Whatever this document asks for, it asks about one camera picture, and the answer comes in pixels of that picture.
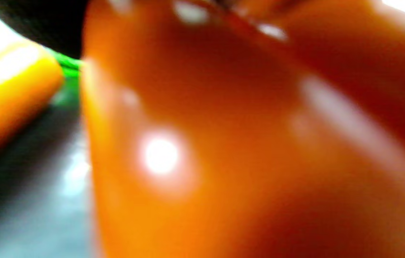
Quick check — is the person's right hand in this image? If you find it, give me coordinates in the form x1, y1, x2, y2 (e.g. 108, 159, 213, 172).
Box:
0, 0, 90, 59

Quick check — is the orange toy carrot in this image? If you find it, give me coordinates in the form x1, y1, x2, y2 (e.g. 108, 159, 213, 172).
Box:
0, 39, 81, 172
80, 0, 405, 258
224, 0, 405, 160

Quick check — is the black plastic tray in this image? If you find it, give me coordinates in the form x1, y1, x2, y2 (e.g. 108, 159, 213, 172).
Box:
0, 75, 94, 258

